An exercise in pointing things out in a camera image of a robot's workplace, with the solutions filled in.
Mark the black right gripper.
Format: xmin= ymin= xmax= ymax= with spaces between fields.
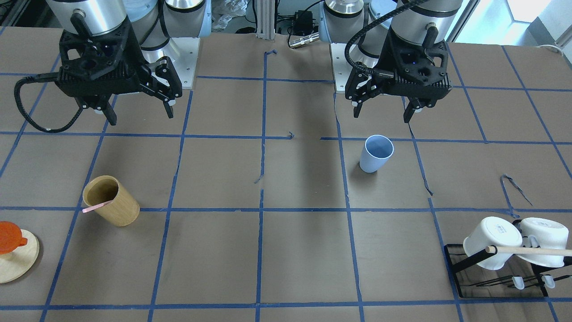
xmin=56 ymin=17 xmax=182 ymax=126

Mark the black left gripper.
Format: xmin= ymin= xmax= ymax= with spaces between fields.
xmin=345 ymin=27 xmax=451 ymax=123

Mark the light blue plastic cup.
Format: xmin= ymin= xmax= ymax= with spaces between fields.
xmin=359 ymin=135 xmax=395 ymax=173

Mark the pink chopstick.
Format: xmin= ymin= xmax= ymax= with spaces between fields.
xmin=82 ymin=200 xmax=112 ymax=213

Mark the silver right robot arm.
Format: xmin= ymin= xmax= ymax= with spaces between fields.
xmin=47 ymin=0 xmax=212 ymax=126

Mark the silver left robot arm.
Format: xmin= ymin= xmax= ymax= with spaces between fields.
xmin=319 ymin=0 xmax=462 ymax=123

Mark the bamboo cylindrical holder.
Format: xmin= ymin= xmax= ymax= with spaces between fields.
xmin=82 ymin=175 xmax=140 ymax=227

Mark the white ceramic mug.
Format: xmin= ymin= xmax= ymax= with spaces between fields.
xmin=517 ymin=217 xmax=569 ymax=268
xmin=463 ymin=216 xmax=522 ymax=256

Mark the wooden rack dowel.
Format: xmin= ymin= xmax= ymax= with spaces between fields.
xmin=484 ymin=245 xmax=572 ymax=257

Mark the orange mug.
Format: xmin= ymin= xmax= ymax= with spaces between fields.
xmin=0 ymin=221 xmax=27 ymax=255

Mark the wooden mug tree stand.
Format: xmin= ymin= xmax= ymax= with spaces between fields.
xmin=0 ymin=229 xmax=40 ymax=284

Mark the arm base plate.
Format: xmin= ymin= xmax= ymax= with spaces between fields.
xmin=165 ymin=38 xmax=201 ymax=90
xmin=330 ymin=43 xmax=352 ymax=94

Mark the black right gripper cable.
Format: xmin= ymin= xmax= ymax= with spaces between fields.
xmin=14 ymin=74 xmax=85 ymax=133

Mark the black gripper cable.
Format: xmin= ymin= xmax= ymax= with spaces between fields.
xmin=14 ymin=74 xmax=85 ymax=133
xmin=346 ymin=0 xmax=432 ymax=79

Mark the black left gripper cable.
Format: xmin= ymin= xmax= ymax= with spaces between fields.
xmin=346 ymin=0 xmax=432 ymax=79

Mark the aluminium frame post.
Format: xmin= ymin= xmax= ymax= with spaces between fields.
xmin=254 ymin=0 xmax=277 ymax=41

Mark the black wire cup rack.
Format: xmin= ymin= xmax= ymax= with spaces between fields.
xmin=444 ymin=219 xmax=571 ymax=298

